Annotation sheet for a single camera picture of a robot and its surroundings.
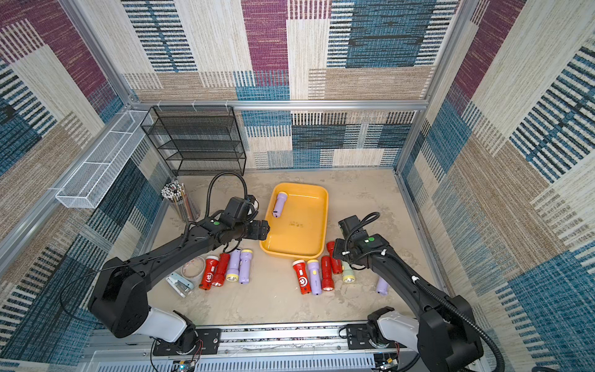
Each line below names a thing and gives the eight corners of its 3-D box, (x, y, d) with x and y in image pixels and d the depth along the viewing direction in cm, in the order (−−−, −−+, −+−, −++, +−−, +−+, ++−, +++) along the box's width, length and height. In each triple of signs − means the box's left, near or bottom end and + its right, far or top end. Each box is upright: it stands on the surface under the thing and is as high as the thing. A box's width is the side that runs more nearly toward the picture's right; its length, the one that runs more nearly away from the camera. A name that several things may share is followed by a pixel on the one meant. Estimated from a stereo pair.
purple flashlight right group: (311, 295, 84) (311, 292, 81) (307, 264, 91) (307, 260, 89) (322, 294, 84) (323, 291, 81) (317, 263, 91) (318, 259, 89)
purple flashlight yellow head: (238, 284, 87) (236, 281, 84) (243, 253, 95) (241, 249, 92) (248, 284, 87) (246, 281, 84) (253, 253, 95) (251, 249, 92)
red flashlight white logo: (301, 295, 83) (300, 293, 81) (292, 263, 91) (292, 261, 89) (313, 292, 84) (313, 289, 82) (304, 261, 91) (304, 258, 89)
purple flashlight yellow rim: (227, 282, 88) (224, 278, 84) (233, 253, 95) (230, 249, 92) (238, 282, 88) (236, 278, 84) (243, 253, 95) (241, 249, 92)
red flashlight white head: (200, 289, 85) (197, 286, 83) (208, 259, 93) (206, 255, 90) (214, 289, 85) (211, 286, 83) (220, 259, 93) (218, 255, 90)
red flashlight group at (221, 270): (214, 287, 86) (211, 283, 84) (221, 257, 94) (218, 253, 91) (226, 287, 86) (223, 283, 84) (231, 257, 94) (229, 253, 91)
